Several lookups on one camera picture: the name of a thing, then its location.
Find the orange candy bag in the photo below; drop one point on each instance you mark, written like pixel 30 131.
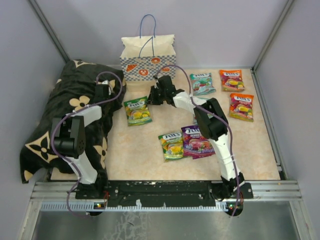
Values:
pixel 231 80
pixel 241 107

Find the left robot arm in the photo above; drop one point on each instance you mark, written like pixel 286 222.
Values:
pixel 68 137

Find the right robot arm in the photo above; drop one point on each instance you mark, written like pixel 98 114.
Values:
pixel 212 123

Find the checkered paper bag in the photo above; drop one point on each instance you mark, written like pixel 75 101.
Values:
pixel 139 71

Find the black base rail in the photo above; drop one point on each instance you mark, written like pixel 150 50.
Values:
pixel 156 194

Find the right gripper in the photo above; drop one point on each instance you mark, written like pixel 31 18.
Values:
pixel 151 101

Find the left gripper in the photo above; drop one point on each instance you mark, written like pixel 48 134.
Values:
pixel 113 95

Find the blue bag string handle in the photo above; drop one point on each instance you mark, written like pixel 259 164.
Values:
pixel 152 29

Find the aluminium frame rail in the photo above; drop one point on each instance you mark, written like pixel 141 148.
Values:
pixel 54 196

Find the green candy bag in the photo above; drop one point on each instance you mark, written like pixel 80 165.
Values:
pixel 172 146
pixel 137 111

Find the black floral pillow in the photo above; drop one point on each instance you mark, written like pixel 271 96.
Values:
pixel 74 89

